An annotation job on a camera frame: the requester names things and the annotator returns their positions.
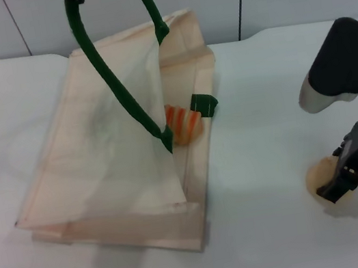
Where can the right wrist camera housing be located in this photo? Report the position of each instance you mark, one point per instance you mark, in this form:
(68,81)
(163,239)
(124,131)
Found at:
(340,64)

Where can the orange striped bread loaf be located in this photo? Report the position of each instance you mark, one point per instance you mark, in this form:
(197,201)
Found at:
(185,122)

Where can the round egg yolk pastry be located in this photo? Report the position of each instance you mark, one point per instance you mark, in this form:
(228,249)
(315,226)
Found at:
(319,173)

